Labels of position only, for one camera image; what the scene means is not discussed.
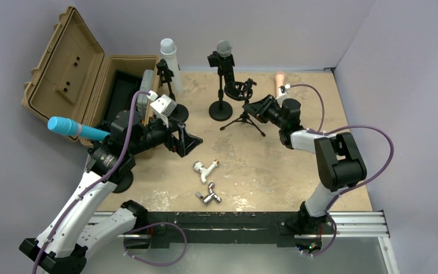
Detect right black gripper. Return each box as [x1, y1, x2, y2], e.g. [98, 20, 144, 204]
[244, 94, 287, 129]

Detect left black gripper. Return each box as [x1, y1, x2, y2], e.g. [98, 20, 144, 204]
[128, 113, 202, 156]

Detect black tripod shock-mount stand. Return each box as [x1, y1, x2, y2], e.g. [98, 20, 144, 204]
[220, 78, 266, 137]

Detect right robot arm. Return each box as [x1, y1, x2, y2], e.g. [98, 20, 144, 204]
[243, 95, 367, 235]

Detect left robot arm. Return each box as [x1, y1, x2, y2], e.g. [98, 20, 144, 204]
[19, 111, 203, 273]

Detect pink microphone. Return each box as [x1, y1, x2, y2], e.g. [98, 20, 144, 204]
[274, 71, 285, 97]

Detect black microphone silver grille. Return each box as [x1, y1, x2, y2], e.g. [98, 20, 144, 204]
[216, 40, 235, 85]

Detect white microphone grey head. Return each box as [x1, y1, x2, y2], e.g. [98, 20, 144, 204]
[160, 38, 184, 94]

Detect blue microphone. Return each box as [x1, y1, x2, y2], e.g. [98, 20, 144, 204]
[47, 116, 110, 141]

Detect white plastic tap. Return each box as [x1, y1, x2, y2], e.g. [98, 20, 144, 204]
[193, 159, 219, 184]

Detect grey device in case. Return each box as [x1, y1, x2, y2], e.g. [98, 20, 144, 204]
[136, 70, 155, 118]

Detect chrome metal faucet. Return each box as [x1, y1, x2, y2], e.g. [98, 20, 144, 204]
[195, 182, 222, 206]

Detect tan plastic hard case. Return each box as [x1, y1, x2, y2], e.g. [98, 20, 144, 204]
[21, 6, 161, 127]

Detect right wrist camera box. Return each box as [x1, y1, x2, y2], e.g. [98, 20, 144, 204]
[275, 84, 291, 106]

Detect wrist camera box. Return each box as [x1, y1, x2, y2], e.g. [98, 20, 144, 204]
[150, 94, 177, 117]
[275, 84, 291, 106]

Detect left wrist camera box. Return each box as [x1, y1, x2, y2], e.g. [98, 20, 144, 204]
[150, 94, 177, 117]

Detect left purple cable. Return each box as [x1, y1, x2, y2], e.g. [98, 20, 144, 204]
[31, 90, 159, 274]

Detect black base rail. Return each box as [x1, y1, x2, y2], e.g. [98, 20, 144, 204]
[129, 212, 389, 251]

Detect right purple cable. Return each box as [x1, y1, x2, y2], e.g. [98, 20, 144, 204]
[287, 83, 395, 212]

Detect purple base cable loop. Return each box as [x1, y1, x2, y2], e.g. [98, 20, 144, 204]
[123, 220, 188, 267]

